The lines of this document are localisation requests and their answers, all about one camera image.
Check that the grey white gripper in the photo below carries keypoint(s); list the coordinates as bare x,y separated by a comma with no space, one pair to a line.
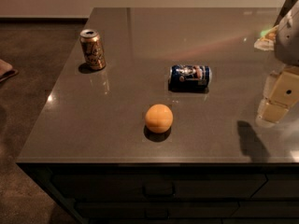
288,40

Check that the orange fruit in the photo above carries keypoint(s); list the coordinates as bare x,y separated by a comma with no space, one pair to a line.
159,118

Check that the blue soda can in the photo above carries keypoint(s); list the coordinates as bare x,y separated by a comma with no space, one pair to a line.
189,77

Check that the orange soda can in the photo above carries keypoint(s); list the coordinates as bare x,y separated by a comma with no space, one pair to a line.
92,48

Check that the crumpled snack wrapper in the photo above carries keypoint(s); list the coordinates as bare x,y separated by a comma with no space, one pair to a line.
267,40

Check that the dark cabinet with drawers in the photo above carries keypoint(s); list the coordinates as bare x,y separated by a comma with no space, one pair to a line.
170,194

